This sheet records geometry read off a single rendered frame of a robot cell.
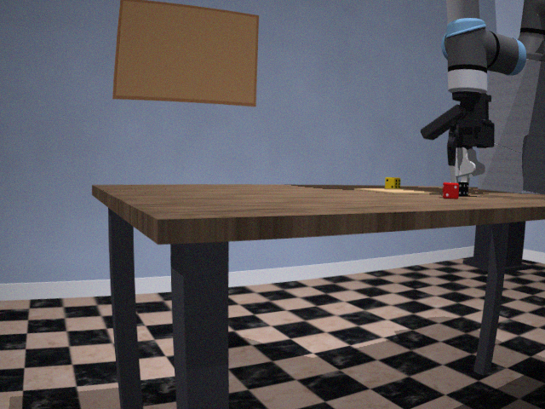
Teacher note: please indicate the yellow die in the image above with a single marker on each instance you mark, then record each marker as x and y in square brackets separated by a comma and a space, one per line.
[390, 182]

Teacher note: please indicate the red die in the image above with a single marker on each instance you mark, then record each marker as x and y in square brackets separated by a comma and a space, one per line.
[450, 190]

